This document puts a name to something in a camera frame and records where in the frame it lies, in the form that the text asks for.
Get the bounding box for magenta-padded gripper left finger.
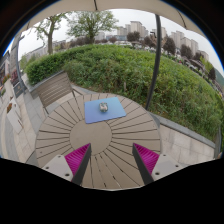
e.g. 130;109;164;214
41;143;92;186

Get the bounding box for blue mouse pad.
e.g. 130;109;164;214
83;96;127;125

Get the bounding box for white planter box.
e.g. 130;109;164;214
5;103;24;134

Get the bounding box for dense leafy tree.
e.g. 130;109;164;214
66;9;119;44

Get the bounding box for grey slatted chair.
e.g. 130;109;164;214
33;70;79;109

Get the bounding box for distant apartment buildings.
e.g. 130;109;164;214
116;20;211;61

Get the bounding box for black curved parasol pole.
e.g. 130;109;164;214
144;13;163;111

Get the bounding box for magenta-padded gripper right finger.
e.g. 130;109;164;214
131;142;188;186

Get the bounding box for beige parasol canopy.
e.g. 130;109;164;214
19;0;206;38

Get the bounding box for thin-leaved tree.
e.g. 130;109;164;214
33;12;69;56

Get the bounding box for transparent computer mouse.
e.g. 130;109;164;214
98;102;109;113

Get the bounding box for grey sign pillar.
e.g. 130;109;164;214
9;33;26;98

